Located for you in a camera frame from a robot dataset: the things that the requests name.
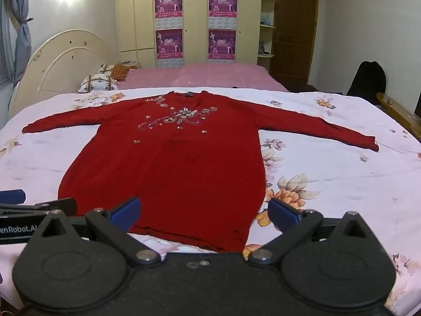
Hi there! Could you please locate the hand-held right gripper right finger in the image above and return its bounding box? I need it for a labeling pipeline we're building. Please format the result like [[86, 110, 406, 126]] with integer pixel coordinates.
[[247, 198, 382, 267]]

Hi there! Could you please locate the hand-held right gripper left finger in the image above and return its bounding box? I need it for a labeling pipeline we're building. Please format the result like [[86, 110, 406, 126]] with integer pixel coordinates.
[[28, 197, 162, 268]]

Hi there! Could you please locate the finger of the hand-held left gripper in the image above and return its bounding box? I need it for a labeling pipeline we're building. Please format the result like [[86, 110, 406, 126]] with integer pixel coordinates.
[[0, 189, 27, 205], [0, 197, 78, 218]]

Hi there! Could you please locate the red embellished sweater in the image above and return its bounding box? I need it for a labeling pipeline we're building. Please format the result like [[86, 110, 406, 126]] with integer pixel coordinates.
[[21, 90, 380, 254]]

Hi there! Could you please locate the white floral blanket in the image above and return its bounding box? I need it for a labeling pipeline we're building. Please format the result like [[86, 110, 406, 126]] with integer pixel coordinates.
[[0, 87, 421, 316]]

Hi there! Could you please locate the cream arched headboard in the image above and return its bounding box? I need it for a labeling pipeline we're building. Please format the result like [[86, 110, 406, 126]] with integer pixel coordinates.
[[8, 29, 119, 117]]

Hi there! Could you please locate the orange brown pillow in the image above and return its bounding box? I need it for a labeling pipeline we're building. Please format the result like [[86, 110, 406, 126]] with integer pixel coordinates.
[[110, 66, 138, 82]]

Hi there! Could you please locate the grey curtain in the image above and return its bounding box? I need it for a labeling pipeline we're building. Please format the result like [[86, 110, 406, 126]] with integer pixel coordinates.
[[0, 0, 34, 87]]

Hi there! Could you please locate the pink bed sheet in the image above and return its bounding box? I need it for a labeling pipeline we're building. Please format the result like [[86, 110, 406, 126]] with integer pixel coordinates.
[[117, 63, 290, 93]]

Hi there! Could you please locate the black chair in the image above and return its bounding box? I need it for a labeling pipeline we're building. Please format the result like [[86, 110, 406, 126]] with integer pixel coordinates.
[[346, 61, 387, 106]]

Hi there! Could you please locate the brown wooden door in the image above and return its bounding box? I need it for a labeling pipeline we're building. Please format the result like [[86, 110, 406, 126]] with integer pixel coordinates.
[[270, 0, 319, 86]]

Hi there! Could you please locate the cream corner shelf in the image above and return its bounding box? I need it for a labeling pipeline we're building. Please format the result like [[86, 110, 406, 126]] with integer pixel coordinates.
[[257, 0, 278, 70]]

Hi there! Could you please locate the cream wardrobe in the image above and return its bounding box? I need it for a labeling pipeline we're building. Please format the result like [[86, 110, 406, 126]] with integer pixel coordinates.
[[115, 0, 264, 70]]

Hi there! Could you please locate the purple wall poster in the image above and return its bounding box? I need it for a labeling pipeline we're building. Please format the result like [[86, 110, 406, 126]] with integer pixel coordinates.
[[208, 28, 237, 62], [156, 28, 183, 60], [208, 0, 238, 29], [154, 0, 183, 29]]

